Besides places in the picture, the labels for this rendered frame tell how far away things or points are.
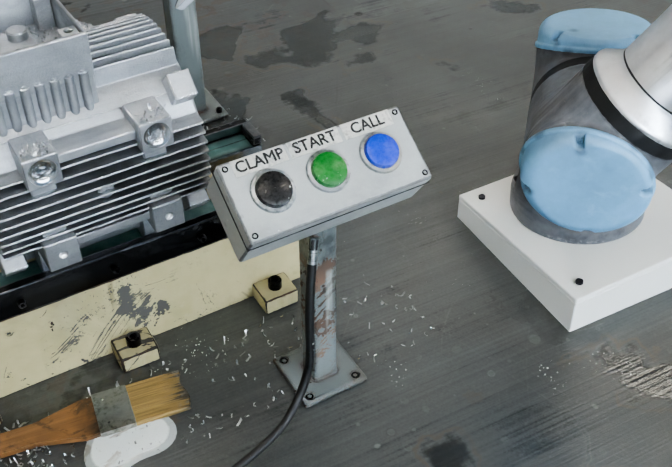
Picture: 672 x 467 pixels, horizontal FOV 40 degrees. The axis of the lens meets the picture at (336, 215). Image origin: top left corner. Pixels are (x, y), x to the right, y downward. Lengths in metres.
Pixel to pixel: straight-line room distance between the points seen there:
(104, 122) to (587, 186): 0.42
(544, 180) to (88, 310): 0.45
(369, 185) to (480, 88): 0.63
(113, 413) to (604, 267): 0.52
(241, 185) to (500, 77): 0.73
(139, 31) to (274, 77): 0.53
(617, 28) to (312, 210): 0.39
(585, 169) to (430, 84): 0.57
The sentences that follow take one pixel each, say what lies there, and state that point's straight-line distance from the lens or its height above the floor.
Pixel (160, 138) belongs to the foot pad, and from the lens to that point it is 0.81.
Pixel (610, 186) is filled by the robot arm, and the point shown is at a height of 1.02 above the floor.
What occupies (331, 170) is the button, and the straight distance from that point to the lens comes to 0.74.
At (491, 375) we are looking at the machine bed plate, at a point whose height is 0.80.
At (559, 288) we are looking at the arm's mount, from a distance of 0.99.
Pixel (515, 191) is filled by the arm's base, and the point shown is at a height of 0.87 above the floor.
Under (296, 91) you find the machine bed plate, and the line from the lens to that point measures 1.34.
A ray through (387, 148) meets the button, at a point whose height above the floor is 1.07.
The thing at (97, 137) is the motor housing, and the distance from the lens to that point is 0.81.
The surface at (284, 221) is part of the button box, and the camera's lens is 0.72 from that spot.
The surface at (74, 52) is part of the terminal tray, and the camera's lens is 0.80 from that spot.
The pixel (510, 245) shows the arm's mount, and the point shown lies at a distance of 1.04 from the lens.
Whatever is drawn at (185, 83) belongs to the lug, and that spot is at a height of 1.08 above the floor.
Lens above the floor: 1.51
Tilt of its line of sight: 40 degrees down
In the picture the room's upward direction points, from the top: straight up
